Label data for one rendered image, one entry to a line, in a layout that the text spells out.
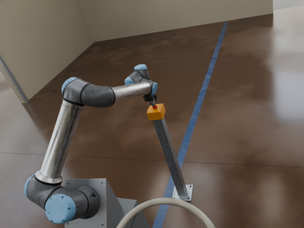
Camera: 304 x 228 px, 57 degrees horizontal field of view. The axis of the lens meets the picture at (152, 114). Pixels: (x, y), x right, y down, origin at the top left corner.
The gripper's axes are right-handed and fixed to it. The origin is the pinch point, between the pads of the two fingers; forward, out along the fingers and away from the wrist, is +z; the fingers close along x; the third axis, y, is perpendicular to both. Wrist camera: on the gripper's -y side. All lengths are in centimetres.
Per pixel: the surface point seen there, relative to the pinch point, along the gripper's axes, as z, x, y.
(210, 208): 111, 29, 18
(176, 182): 89, -1, 4
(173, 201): -15, 38, 103
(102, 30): 85, -301, -532
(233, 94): 112, 50, -175
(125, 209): 26, -9, 80
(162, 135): 29.7, -0.1, 4.2
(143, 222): 45, -3, 76
